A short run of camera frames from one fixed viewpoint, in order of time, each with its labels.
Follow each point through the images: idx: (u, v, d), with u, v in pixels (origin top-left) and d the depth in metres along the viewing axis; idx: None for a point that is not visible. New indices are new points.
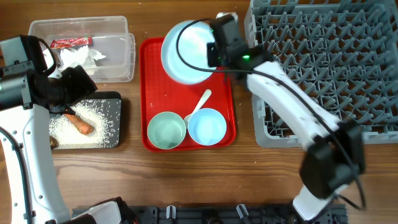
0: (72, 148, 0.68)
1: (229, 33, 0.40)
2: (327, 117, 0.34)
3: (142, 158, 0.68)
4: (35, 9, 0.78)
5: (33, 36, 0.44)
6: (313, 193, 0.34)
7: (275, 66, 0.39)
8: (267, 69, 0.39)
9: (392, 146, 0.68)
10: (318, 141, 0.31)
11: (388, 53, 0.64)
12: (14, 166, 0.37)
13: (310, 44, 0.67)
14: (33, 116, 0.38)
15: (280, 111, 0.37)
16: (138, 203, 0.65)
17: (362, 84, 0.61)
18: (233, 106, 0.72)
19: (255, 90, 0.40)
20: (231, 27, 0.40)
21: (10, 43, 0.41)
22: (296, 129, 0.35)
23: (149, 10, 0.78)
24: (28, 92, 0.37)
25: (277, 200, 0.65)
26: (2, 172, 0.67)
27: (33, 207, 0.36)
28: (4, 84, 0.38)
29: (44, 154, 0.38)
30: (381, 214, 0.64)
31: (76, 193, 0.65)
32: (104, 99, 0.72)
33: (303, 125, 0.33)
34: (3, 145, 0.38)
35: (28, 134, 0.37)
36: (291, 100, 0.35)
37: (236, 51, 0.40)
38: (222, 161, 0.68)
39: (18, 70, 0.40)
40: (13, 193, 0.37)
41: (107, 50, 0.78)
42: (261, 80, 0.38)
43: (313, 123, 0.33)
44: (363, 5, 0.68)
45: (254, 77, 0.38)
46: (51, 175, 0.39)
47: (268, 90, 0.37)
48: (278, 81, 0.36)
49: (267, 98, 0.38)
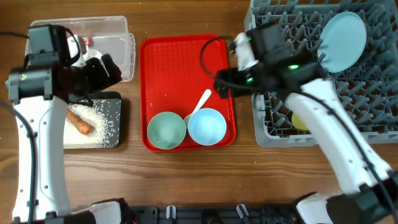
0: (72, 148, 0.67)
1: (269, 39, 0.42)
2: (378, 165, 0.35)
3: (142, 158, 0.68)
4: (34, 9, 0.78)
5: (60, 25, 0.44)
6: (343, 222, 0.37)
7: (328, 91, 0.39)
8: (318, 89, 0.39)
9: (391, 146, 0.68)
10: (364, 193, 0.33)
11: (388, 53, 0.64)
12: (27, 153, 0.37)
13: (310, 44, 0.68)
14: (51, 107, 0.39)
15: (323, 140, 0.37)
16: (138, 203, 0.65)
17: (361, 85, 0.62)
18: (233, 106, 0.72)
19: (299, 113, 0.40)
20: (267, 36, 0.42)
21: (38, 32, 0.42)
22: (338, 167, 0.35)
23: (149, 10, 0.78)
24: (51, 84, 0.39)
25: (277, 200, 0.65)
26: (2, 172, 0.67)
27: (37, 196, 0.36)
28: (29, 74, 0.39)
29: (55, 147, 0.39)
30: None
31: (76, 193, 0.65)
32: (104, 99, 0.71)
33: (349, 168, 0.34)
34: (19, 131, 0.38)
35: (44, 124, 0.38)
36: (338, 132, 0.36)
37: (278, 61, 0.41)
38: (223, 160, 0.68)
39: (43, 61, 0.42)
40: (21, 180, 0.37)
41: (108, 51, 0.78)
42: (308, 104, 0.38)
43: (362, 170, 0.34)
44: (363, 5, 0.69)
45: (301, 99, 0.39)
46: (60, 168, 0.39)
47: (316, 117, 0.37)
48: (326, 107, 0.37)
49: (312, 126, 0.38)
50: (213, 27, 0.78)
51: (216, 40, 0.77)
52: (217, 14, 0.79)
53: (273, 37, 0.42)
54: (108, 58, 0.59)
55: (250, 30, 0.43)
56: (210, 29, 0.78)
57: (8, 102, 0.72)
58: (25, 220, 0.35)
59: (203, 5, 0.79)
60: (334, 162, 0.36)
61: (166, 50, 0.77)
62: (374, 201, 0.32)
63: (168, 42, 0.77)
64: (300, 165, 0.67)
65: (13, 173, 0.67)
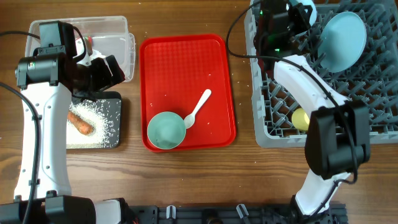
0: (72, 148, 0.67)
1: (277, 27, 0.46)
2: (337, 97, 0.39)
3: (142, 158, 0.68)
4: (35, 9, 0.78)
5: (69, 24, 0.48)
6: (313, 169, 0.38)
7: (301, 58, 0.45)
8: (293, 58, 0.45)
9: (392, 146, 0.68)
10: (322, 110, 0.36)
11: (388, 53, 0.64)
12: (32, 134, 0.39)
13: (310, 44, 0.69)
14: (56, 93, 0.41)
15: (296, 93, 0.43)
16: (138, 203, 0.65)
17: (362, 84, 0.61)
18: (233, 106, 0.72)
19: (281, 78, 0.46)
20: (278, 21, 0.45)
21: (48, 27, 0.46)
22: (307, 104, 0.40)
23: (149, 10, 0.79)
24: (58, 71, 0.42)
25: (277, 200, 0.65)
26: (2, 172, 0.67)
27: (38, 176, 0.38)
28: (37, 63, 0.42)
29: (58, 134, 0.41)
30: (381, 214, 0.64)
31: (76, 193, 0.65)
32: (104, 99, 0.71)
33: (312, 100, 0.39)
34: (25, 115, 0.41)
35: (48, 109, 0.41)
36: (306, 81, 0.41)
37: (275, 42, 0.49)
38: (223, 160, 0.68)
39: (51, 53, 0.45)
40: (24, 160, 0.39)
41: (108, 51, 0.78)
42: (285, 66, 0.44)
43: (322, 99, 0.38)
44: (363, 5, 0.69)
45: (278, 63, 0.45)
46: (62, 151, 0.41)
47: (290, 74, 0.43)
48: (299, 66, 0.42)
49: (288, 82, 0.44)
50: (213, 27, 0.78)
51: (216, 40, 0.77)
52: (217, 14, 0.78)
53: (283, 25, 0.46)
54: (112, 58, 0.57)
55: (270, 9, 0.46)
56: (210, 28, 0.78)
57: (9, 101, 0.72)
58: (27, 198, 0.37)
59: (203, 5, 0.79)
60: (305, 103, 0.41)
61: (166, 50, 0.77)
62: (330, 118, 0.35)
63: (168, 42, 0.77)
64: (300, 165, 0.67)
65: (13, 173, 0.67)
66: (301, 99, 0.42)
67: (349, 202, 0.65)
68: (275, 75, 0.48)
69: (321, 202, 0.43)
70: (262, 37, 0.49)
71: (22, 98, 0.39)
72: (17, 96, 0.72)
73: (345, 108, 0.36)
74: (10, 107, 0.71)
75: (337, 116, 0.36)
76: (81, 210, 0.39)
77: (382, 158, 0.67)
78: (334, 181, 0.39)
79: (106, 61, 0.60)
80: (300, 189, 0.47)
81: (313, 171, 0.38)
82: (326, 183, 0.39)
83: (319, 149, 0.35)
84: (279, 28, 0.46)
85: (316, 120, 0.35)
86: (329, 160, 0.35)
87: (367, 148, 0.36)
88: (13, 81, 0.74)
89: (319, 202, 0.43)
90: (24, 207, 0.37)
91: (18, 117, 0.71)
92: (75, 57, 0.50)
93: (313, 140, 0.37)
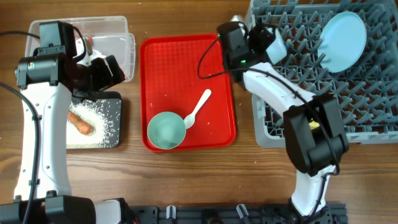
0: (72, 148, 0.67)
1: (234, 41, 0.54)
2: (305, 94, 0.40)
3: (142, 158, 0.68)
4: (35, 9, 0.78)
5: (69, 24, 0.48)
6: (299, 167, 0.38)
7: (266, 64, 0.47)
8: (259, 66, 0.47)
9: (392, 146, 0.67)
10: (293, 110, 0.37)
11: (388, 53, 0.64)
12: (32, 134, 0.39)
13: (310, 44, 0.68)
14: (57, 93, 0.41)
15: (267, 98, 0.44)
16: (138, 203, 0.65)
17: (362, 84, 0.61)
18: (233, 106, 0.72)
19: (253, 87, 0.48)
20: (234, 37, 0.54)
21: (48, 27, 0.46)
22: (277, 106, 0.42)
23: (149, 10, 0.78)
24: (57, 71, 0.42)
25: (277, 200, 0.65)
26: (2, 172, 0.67)
27: (38, 176, 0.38)
28: (37, 63, 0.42)
29: (58, 134, 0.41)
30: (381, 214, 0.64)
31: (76, 193, 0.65)
32: (104, 99, 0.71)
33: (282, 101, 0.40)
34: (25, 115, 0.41)
35: (48, 109, 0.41)
36: (273, 86, 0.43)
37: (239, 54, 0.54)
38: (223, 160, 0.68)
39: (51, 53, 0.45)
40: (24, 160, 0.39)
41: (108, 51, 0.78)
42: (252, 75, 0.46)
43: (291, 98, 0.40)
44: (363, 5, 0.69)
45: (247, 74, 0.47)
46: (62, 152, 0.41)
47: (259, 81, 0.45)
48: (265, 73, 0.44)
49: (259, 89, 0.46)
50: (213, 27, 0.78)
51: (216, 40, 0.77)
52: (217, 14, 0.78)
53: (239, 39, 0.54)
54: (112, 58, 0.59)
55: (225, 29, 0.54)
56: (210, 28, 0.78)
57: (9, 101, 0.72)
58: (27, 198, 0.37)
59: (203, 4, 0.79)
60: (275, 105, 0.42)
61: (166, 50, 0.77)
62: (300, 116, 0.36)
63: (168, 42, 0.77)
64: None
65: (13, 173, 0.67)
66: (272, 103, 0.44)
67: (349, 203, 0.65)
68: (247, 85, 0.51)
69: (316, 200, 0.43)
70: (226, 55, 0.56)
71: (22, 98, 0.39)
72: (17, 96, 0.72)
73: (316, 104, 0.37)
74: (10, 107, 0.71)
75: (309, 112, 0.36)
76: (81, 210, 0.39)
77: (382, 158, 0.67)
78: (321, 176, 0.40)
79: (106, 61, 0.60)
80: (295, 190, 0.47)
81: (299, 169, 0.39)
82: (316, 179, 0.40)
83: (298, 147, 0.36)
84: (236, 42, 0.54)
85: (288, 120, 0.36)
86: (310, 156, 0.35)
87: (344, 139, 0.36)
88: (13, 81, 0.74)
89: (314, 200, 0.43)
90: (24, 208, 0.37)
91: (18, 117, 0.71)
92: (75, 57, 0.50)
93: (291, 140, 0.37)
